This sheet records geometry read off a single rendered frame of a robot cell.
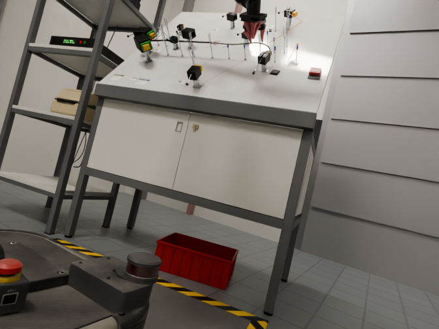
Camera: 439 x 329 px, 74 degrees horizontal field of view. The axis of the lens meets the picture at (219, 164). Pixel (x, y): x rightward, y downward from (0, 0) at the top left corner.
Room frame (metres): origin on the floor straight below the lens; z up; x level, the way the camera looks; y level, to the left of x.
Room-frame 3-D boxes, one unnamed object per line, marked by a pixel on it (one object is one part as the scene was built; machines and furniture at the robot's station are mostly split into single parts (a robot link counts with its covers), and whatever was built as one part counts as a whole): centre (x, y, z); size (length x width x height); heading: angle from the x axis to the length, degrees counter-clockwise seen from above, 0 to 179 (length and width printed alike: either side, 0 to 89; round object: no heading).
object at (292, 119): (1.43, 0.20, 0.83); 1.18 x 0.05 x 0.06; 70
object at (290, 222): (1.72, 0.09, 0.40); 1.18 x 0.60 x 0.80; 70
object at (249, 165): (1.35, -0.06, 0.60); 0.55 x 0.03 x 0.39; 70
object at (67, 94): (1.85, 0.92, 0.76); 0.30 x 0.21 x 0.20; 163
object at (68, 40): (1.87, 0.97, 1.09); 0.35 x 0.33 x 0.07; 70
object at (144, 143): (1.55, 0.45, 0.60); 0.55 x 0.02 x 0.39; 70
